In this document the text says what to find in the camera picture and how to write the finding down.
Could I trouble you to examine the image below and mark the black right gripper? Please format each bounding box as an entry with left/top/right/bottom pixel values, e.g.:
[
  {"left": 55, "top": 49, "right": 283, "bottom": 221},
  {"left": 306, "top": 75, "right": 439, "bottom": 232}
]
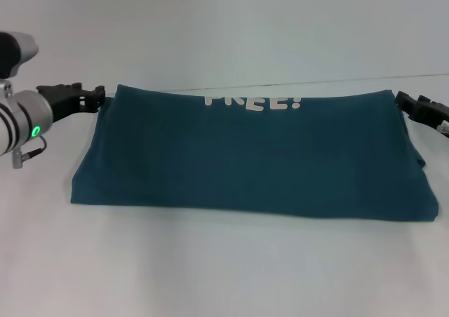
[{"left": 394, "top": 90, "right": 449, "bottom": 133}]

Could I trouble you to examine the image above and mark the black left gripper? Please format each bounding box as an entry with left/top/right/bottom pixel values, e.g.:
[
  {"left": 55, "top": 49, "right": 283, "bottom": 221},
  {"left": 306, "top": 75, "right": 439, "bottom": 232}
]
[{"left": 36, "top": 81, "right": 107, "bottom": 124}]

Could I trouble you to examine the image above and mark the teal blue shirt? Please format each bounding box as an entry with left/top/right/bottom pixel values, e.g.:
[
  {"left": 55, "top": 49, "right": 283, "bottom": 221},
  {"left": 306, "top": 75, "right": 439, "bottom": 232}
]
[{"left": 69, "top": 83, "right": 439, "bottom": 224}]

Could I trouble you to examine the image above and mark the left arm red black cable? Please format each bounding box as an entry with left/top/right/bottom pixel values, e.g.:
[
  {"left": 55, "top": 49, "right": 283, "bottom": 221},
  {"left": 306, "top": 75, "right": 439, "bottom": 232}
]
[{"left": 11, "top": 134, "right": 48, "bottom": 170}]

